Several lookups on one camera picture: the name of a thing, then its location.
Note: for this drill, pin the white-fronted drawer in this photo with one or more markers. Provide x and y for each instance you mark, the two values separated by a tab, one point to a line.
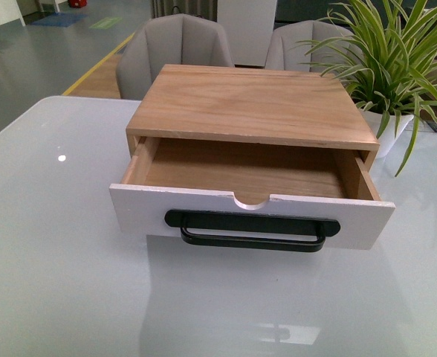
168	173

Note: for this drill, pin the wooden drawer cabinet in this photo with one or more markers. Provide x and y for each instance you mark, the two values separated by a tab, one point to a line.
290	108

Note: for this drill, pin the grey upholstered chair left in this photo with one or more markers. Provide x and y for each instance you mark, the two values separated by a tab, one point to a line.
178	39

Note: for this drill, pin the grey upholstered chair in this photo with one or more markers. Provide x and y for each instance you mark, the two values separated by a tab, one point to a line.
310	46
178	39

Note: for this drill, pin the grey upholstered chair right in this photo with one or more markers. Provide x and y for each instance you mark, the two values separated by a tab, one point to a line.
310	46

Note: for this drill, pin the white plant pot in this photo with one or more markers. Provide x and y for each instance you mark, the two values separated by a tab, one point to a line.
390	134

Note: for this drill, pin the green spider plant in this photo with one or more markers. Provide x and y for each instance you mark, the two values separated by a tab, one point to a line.
397	75

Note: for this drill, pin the paper label on table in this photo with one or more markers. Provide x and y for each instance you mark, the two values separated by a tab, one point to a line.
427	126

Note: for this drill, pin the blue floor mat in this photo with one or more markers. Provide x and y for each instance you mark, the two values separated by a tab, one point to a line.
62	20

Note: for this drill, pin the black metal drawer handle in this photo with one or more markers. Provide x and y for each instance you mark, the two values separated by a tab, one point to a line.
247	230

